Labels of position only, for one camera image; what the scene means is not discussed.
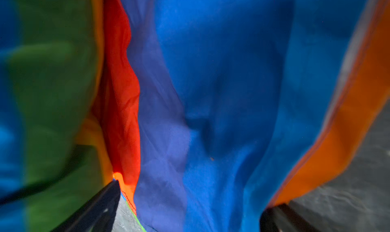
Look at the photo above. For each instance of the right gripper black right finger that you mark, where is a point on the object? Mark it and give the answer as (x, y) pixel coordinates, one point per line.
(284, 219)

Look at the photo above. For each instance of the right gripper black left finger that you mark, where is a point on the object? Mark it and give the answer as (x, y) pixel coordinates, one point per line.
(96, 215)

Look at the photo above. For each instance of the rainbow striped shorts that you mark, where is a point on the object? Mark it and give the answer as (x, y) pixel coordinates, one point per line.
(207, 112)

